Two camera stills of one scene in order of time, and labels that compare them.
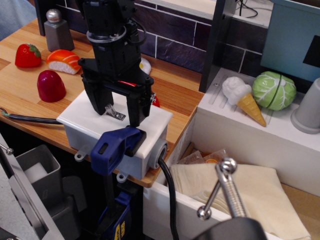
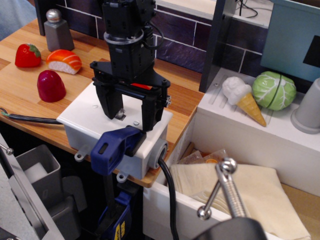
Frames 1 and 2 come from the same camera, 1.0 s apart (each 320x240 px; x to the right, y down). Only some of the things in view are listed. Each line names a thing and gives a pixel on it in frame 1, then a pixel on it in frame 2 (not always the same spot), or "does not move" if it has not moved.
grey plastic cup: [307, 116] does not move
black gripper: [117, 63] to [131, 67]
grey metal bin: [41, 174] does not move
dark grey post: [213, 51] does not move
